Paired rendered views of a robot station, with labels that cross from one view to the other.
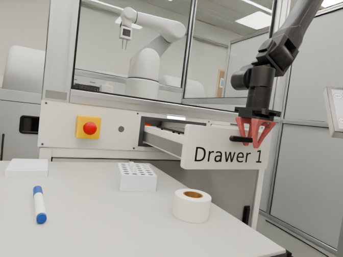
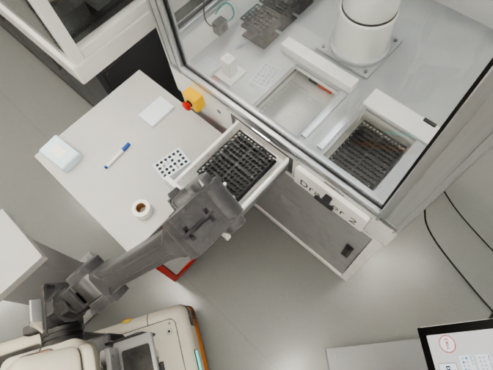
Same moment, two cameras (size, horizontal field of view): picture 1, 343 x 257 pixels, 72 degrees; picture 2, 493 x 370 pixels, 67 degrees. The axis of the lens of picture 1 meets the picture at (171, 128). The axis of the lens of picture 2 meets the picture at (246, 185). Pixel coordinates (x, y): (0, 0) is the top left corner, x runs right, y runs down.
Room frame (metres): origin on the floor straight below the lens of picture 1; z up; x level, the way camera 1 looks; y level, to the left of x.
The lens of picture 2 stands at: (0.72, -0.67, 2.06)
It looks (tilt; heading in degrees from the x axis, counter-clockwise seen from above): 66 degrees down; 78
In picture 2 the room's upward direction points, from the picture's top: 9 degrees counter-clockwise
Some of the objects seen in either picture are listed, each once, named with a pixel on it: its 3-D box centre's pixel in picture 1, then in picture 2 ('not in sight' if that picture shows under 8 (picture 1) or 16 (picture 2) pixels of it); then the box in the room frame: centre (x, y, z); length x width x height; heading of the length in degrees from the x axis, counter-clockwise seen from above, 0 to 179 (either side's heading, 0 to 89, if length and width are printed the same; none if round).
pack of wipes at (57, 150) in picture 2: not in sight; (61, 153); (0.19, 0.30, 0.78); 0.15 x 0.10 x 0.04; 122
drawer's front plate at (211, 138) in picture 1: (229, 149); (196, 208); (0.65, -0.17, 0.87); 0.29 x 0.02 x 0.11; 117
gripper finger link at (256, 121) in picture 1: (254, 129); not in sight; (0.62, -0.21, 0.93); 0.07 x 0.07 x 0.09; 28
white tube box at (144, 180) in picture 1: (135, 176); (172, 165); (0.60, 0.08, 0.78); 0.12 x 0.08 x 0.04; 17
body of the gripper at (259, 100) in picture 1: (258, 102); not in sight; (0.62, -0.21, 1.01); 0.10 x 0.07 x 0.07; 28
